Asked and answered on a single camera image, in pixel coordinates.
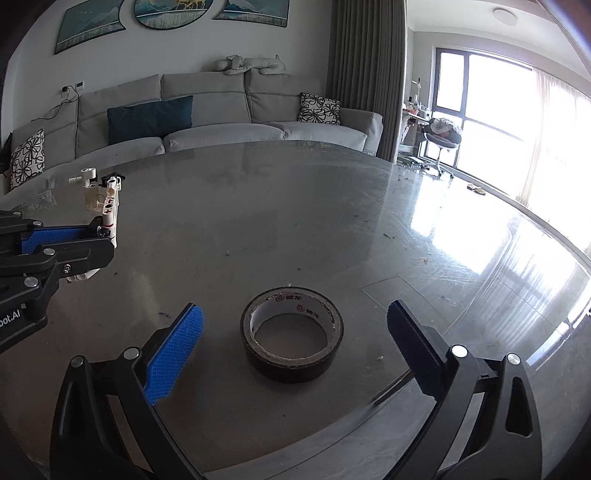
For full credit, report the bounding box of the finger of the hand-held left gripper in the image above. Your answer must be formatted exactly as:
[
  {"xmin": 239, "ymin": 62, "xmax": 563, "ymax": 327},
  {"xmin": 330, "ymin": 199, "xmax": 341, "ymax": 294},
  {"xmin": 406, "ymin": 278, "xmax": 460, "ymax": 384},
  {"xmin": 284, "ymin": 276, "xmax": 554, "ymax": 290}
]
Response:
[
  {"xmin": 0, "ymin": 237, "xmax": 116, "ymax": 291},
  {"xmin": 0, "ymin": 210, "xmax": 112, "ymax": 256}
]

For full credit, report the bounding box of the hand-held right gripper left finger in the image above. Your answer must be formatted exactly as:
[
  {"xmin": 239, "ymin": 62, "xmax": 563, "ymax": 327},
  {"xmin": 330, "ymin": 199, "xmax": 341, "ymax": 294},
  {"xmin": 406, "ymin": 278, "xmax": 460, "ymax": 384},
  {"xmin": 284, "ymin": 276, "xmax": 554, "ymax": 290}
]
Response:
[{"xmin": 49, "ymin": 302, "xmax": 206, "ymax": 480}]

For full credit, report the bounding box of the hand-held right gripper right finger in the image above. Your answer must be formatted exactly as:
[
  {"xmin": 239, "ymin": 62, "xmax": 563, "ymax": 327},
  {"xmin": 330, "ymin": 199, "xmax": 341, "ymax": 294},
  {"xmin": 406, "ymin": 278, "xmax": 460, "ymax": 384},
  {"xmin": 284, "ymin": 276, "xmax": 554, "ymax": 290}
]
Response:
[{"xmin": 373, "ymin": 299, "xmax": 544, "ymax": 480}]

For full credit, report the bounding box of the black tape roll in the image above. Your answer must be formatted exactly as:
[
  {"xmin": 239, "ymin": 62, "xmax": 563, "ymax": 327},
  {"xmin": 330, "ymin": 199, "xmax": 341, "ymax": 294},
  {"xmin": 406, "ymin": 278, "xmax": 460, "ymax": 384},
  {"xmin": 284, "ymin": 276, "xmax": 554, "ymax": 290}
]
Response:
[{"xmin": 239, "ymin": 286, "xmax": 345, "ymax": 384}]

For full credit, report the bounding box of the black white floral cushion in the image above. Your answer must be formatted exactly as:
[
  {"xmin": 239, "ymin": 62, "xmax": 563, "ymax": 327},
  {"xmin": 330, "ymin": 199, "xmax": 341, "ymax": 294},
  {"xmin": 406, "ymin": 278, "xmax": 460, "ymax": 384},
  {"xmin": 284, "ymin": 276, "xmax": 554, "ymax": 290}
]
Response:
[
  {"xmin": 8, "ymin": 128, "xmax": 47, "ymax": 191},
  {"xmin": 297, "ymin": 92, "xmax": 342, "ymax": 126}
]

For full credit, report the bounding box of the teal cushion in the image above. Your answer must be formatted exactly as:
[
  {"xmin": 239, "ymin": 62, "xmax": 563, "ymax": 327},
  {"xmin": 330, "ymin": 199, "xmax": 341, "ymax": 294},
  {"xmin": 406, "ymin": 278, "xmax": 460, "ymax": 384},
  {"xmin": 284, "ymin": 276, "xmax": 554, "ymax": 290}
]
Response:
[{"xmin": 107, "ymin": 95, "xmax": 195, "ymax": 145}]

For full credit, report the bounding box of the light grey sofa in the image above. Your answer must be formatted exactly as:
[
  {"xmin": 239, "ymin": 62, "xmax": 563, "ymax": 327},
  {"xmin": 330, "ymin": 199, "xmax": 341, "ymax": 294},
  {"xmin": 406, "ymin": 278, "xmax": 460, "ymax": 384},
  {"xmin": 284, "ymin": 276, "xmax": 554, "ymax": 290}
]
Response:
[{"xmin": 0, "ymin": 69, "xmax": 384, "ymax": 195}]

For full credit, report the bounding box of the grey office chair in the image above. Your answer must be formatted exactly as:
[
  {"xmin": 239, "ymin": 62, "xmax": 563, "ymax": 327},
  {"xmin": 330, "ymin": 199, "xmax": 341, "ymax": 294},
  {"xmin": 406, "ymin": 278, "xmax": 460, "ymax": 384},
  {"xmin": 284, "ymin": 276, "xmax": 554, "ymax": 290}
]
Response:
[{"xmin": 421, "ymin": 117, "xmax": 464, "ymax": 179}]

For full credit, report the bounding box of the cluttered white desk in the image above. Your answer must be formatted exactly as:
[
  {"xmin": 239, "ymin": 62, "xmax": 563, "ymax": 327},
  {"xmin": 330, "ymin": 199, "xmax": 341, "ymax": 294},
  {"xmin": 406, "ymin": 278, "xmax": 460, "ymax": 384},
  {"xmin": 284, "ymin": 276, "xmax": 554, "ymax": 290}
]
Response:
[{"xmin": 399, "ymin": 76, "xmax": 437, "ymax": 165}]

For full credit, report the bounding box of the white sheer curtain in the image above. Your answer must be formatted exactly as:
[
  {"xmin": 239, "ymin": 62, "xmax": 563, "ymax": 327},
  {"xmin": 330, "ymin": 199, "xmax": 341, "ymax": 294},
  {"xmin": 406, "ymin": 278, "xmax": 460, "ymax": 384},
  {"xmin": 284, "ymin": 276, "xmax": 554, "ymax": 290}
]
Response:
[{"xmin": 510, "ymin": 67, "xmax": 591, "ymax": 260}]

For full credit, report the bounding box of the white plush toy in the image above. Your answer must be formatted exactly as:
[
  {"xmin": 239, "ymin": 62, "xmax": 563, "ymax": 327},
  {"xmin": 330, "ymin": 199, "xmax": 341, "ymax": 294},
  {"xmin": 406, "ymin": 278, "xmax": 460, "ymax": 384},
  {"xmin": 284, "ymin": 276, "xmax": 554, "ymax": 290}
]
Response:
[{"xmin": 213, "ymin": 54, "xmax": 288, "ymax": 76}]

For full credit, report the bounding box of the large black-framed window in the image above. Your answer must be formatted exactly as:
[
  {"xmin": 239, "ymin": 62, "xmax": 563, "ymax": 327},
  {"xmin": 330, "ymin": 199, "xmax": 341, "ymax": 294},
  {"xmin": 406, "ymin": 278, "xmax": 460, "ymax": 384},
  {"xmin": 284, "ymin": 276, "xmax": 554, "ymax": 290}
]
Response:
[{"xmin": 434, "ymin": 46, "xmax": 557, "ymax": 195}]

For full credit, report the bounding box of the brown pleated curtain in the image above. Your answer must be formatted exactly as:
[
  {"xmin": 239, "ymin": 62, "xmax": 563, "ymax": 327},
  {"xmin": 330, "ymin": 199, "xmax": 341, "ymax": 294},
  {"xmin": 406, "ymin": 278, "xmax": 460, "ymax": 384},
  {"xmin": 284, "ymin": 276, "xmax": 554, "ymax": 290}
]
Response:
[{"xmin": 324, "ymin": 0, "xmax": 408, "ymax": 164}]

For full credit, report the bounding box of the black charging cable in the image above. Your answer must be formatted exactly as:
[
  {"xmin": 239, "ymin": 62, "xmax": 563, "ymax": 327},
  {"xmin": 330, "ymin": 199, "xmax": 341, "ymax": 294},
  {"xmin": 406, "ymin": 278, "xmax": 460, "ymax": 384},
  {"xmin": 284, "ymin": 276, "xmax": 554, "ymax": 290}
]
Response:
[{"xmin": 45, "ymin": 85, "xmax": 79, "ymax": 123}]

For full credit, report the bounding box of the rectangular blue wall picture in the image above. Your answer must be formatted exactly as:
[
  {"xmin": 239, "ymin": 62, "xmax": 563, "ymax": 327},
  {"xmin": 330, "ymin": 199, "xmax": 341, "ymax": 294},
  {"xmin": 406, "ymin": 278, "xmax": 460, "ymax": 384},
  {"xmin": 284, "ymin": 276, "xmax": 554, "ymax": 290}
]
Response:
[
  {"xmin": 54, "ymin": 0, "xmax": 127, "ymax": 55},
  {"xmin": 213, "ymin": 0, "xmax": 293, "ymax": 22}
]

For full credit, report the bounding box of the round blue wall picture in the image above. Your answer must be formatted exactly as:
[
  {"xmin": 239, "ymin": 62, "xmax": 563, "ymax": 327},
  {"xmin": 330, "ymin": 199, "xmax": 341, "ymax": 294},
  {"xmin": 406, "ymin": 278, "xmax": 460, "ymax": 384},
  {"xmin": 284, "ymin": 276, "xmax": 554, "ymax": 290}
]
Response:
[{"xmin": 133, "ymin": 0, "xmax": 221, "ymax": 31}]

